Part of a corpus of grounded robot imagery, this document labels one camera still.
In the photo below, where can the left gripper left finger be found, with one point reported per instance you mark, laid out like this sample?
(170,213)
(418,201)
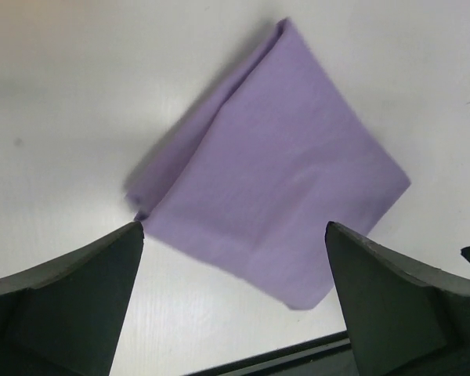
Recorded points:
(64,316)

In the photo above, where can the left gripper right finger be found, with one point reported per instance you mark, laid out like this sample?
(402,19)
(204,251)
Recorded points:
(403,317)

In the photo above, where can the purple t shirt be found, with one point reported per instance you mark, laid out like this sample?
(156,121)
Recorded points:
(250,180)

